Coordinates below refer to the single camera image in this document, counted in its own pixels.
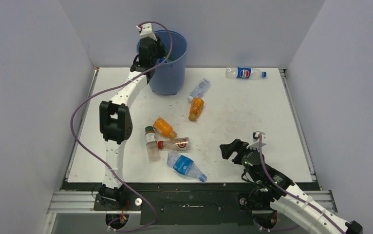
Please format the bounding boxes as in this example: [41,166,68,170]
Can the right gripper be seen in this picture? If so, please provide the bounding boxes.
[220,138,260,182]

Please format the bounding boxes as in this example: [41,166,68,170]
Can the crushed blue-label water bottle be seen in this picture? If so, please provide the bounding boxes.
[167,152,207,183]

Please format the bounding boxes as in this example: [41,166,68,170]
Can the Pepsi bottle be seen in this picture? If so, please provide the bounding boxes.
[225,66,267,80]

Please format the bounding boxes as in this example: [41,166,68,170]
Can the green plastic bottle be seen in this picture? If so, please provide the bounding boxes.
[158,57,175,63]

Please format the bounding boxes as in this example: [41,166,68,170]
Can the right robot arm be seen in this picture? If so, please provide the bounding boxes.
[220,139,363,234]

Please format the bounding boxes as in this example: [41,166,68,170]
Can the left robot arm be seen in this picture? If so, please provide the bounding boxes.
[99,37,166,210]

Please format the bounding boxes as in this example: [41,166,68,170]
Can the blue plastic bin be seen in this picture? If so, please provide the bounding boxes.
[149,30,187,96]

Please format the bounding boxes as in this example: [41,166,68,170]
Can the clear bottle red round logo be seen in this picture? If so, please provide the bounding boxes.
[158,137,190,151]

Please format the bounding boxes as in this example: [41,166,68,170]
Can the orange pineapple-label juice bottle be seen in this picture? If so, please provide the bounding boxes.
[188,97,204,121]

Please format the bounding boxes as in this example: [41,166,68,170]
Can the small clear water bottle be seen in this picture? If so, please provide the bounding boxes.
[187,78,211,103]

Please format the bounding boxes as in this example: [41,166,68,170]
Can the plain orange juice bottle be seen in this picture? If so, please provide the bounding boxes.
[153,117,177,139]

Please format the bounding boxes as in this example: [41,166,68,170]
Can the cloudy bottle green cap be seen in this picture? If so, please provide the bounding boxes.
[145,126,160,163]

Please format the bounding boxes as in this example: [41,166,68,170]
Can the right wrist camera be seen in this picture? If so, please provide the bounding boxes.
[247,131,267,150]

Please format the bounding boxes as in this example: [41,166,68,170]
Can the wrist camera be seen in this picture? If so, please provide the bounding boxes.
[247,131,267,150]
[137,23,157,41]

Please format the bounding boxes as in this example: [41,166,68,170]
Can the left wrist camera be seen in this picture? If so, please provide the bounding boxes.
[137,23,157,41]

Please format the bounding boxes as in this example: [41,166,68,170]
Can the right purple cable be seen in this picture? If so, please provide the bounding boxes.
[258,134,349,234]

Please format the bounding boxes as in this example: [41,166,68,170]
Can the purple cable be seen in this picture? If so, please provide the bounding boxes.
[70,21,173,233]
[258,134,349,234]

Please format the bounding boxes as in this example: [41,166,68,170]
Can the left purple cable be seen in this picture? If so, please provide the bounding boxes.
[70,21,173,233]

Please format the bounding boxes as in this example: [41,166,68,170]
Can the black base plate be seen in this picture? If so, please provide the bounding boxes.
[60,182,319,226]

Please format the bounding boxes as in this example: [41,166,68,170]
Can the aluminium rail frame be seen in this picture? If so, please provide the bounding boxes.
[45,68,337,232]

